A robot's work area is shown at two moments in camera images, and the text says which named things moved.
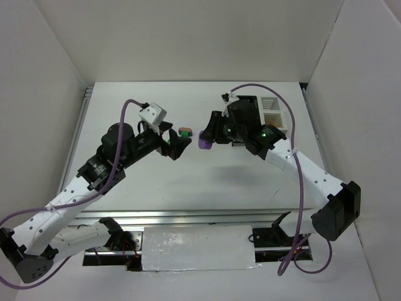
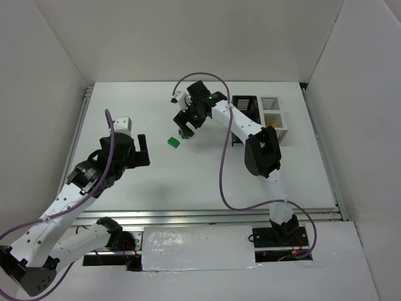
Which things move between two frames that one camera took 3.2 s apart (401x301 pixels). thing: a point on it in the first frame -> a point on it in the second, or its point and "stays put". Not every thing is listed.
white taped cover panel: (176, 248) stays put
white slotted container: (271, 111) stays put
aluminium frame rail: (218, 217) stays put
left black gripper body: (166, 142) -> (138, 155)
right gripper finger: (209, 131) -> (184, 128)
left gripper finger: (165, 125) -> (141, 157)
